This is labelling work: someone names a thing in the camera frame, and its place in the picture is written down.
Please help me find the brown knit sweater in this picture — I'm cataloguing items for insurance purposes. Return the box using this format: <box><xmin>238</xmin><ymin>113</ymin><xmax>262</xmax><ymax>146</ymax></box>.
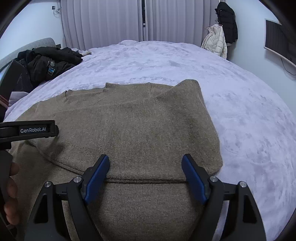
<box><xmin>11</xmin><ymin>80</ymin><xmax>223</xmax><ymax>240</ymax></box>

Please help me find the person's left hand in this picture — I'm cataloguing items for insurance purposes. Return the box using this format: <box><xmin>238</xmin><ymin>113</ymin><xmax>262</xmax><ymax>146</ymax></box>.
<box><xmin>4</xmin><ymin>162</ymin><xmax>20</xmax><ymax>225</ymax></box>

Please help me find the lavender plush bed blanket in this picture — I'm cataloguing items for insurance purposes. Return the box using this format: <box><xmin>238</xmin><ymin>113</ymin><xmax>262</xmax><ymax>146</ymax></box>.
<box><xmin>5</xmin><ymin>40</ymin><xmax>295</xmax><ymax>240</ymax></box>

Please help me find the black jacket pile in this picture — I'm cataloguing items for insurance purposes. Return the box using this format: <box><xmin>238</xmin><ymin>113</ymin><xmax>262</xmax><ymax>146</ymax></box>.
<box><xmin>15</xmin><ymin>47</ymin><xmax>82</xmax><ymax>88</ymax></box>

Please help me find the grey pleated curtain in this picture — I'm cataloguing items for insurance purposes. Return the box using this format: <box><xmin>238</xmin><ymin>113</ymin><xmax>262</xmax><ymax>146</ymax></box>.
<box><xmin>60</xmin><ymin>0</ymin><xmax>219</xmax><ymax>50</ymax></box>

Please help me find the white puffer jacket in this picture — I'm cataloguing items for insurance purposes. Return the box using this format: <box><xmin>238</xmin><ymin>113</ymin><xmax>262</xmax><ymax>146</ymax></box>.
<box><xmin>201</xmin><ymin>24</ymin><xmax>227</xmax><ymax>59</ymax></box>

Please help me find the black hanging coat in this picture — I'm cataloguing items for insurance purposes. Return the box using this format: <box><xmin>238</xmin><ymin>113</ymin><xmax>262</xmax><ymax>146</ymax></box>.
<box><xmin>215</xmin><ymin>1</ymin><xmax>238</xmax><ymax>46</ymax></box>

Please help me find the wall mounted television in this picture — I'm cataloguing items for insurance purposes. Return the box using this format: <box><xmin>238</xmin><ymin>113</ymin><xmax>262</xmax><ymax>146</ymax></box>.
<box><xmin>264</xmin><ymin>19</ymin><xmax>295</xmax><ymax>66</ymax></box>

